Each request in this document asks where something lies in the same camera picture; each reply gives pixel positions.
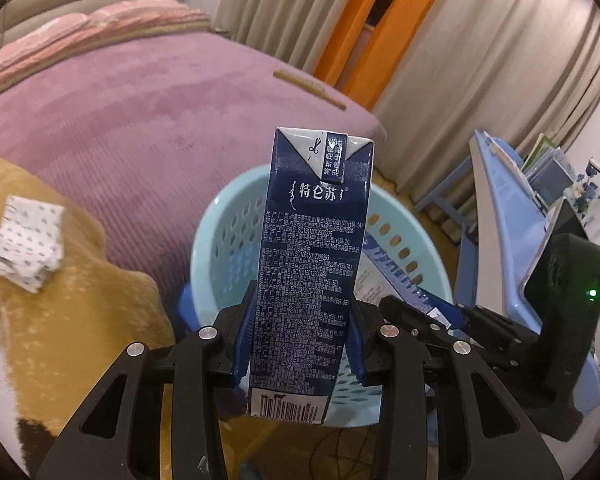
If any blue milk carton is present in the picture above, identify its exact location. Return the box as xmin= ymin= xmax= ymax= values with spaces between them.
xmin=248 ymin=127 xmax=374 ymax=425
xmin=354 ymin=233 xmax=466 ymax=330

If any blue plastic stool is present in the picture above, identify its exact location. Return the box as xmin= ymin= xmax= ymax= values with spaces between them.
xmin=178 ymin=283 xmax=199 ymax=330

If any light blue plastic basket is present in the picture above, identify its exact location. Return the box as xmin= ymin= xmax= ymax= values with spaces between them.
xmin=185 ymin=165 xmax=453 ymax=428

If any stack of books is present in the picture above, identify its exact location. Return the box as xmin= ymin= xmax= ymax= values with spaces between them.
xmin=521 ymin=133 xmax=576 ymax=210

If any light blue plastic chair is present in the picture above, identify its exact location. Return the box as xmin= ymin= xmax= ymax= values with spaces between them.
xmin=452 ymin=128 xmax=600 ymax=416

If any white dotted crumpled paper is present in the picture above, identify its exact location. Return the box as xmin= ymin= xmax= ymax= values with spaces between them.
xmin=0 ymin=195 xmax=65 ymax=294

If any beige curtain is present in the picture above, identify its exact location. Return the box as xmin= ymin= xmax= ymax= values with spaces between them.
xmin=215 ymin=0 xmax=600 ymax=200

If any bed with purple cover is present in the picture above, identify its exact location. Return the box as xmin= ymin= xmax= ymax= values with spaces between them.
xmin=0 ymin=0 xmax=387 ymax=306

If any orange curtain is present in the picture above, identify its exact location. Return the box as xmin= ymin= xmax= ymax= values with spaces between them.
xmin=313 ymin=0 xmax=436 ymax=110

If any folded pink quilt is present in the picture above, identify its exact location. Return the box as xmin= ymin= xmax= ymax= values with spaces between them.
xmin=0 ymin=10 xmax=210 ymax=94

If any right pink pillow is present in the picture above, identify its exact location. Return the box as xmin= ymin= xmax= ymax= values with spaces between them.
xmin=88 ymin=0 xmax=190 ymax=24

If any pink pillow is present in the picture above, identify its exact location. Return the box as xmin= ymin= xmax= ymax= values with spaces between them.
xmin=0 ymin=13 xmax=90 ymax=70
xmin=88 ymin=0 xmax=190 ymax=24

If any left pink pillow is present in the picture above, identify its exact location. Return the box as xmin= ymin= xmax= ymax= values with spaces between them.
xmin=0 ymin=13 xmax=90 ymax=70

